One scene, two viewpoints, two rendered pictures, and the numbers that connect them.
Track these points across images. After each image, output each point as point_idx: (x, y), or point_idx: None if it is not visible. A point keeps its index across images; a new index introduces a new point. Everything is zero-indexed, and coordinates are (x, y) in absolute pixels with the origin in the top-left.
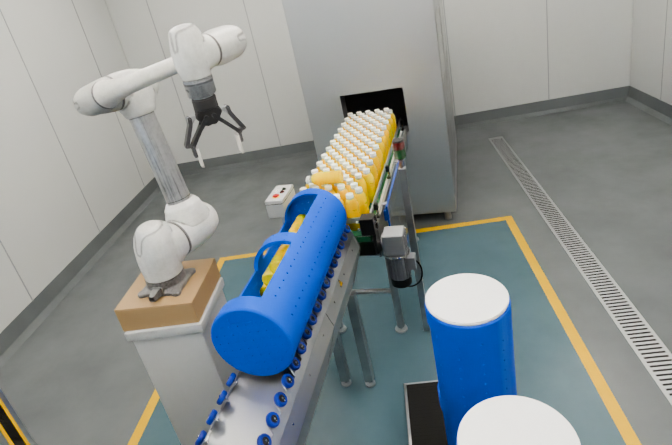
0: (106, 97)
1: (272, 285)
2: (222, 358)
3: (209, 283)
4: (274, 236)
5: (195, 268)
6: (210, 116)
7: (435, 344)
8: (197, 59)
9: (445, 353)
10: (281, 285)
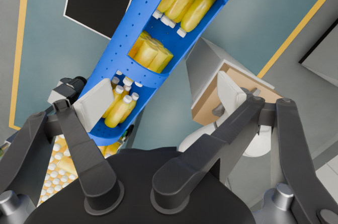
0: None
1: None
2: (207, 61)
3: (204, 96)
4: (139, 78)
5: (210, 115)
6: (134, 193)
7: None
8: None
9: None
10: None
